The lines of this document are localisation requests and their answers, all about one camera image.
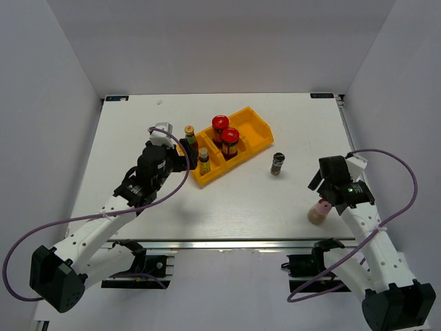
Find yellow three-compartment bin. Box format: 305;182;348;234
192;107;274;188

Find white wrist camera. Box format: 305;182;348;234
150;122;174;148
345;154;368;181

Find small beige-cap oil bottle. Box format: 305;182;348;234
198;148;211;176

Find right XDOF logo sticker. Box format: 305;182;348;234
309;92;334;99

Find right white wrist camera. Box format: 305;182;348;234
345;154;368;181

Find pink-lid spice jar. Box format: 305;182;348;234
307;199;332;225

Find silver-top pepper shaker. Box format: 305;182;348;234
270;152;285;176

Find xdof logo sticker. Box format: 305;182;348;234
309;92;334;99
105;95;129;102

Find red-lid chili sauce jar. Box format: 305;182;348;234
221;128;240;159

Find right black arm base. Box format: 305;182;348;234
281;238;350;293

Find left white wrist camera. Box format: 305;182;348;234
150;122;174;148

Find red-lid dark sauce jar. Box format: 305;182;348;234
212;115;229;147

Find left XDOF logo sticker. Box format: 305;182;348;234
105;95;129;102

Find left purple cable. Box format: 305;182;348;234
1;126;191;303

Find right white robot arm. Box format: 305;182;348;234
308;156;436;330

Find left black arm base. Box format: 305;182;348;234
101;240;174;290

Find yellow-cap green-label sauce bottle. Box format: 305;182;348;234
184;126;199;151

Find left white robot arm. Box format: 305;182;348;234
30;139;198;313

